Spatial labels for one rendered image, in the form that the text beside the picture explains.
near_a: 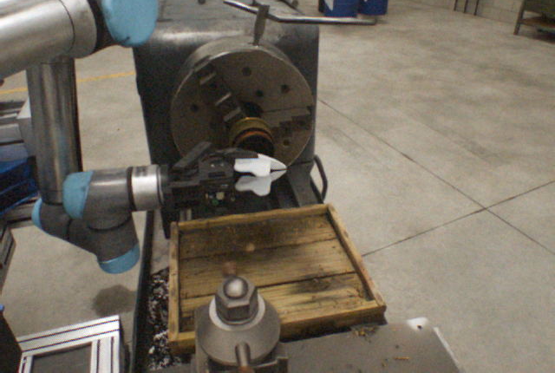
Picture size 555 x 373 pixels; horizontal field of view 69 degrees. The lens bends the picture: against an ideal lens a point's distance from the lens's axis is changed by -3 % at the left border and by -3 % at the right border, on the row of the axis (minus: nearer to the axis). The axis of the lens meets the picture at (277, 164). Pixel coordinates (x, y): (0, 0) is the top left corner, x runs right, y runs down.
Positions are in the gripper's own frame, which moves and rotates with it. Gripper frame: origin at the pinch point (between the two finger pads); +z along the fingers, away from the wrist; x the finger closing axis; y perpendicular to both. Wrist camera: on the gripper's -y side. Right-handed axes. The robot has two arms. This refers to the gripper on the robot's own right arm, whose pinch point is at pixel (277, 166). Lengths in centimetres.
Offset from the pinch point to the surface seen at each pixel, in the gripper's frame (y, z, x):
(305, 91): -19.4, 10.1, 6.4
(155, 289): -25, -30, -51
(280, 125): -13.3, 3.3, 1.8
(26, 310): -78, -98, -108
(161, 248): -45, -30, -54
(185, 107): -19.4, -15.6, 4.8
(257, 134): -5.8, -2.7, 4.1
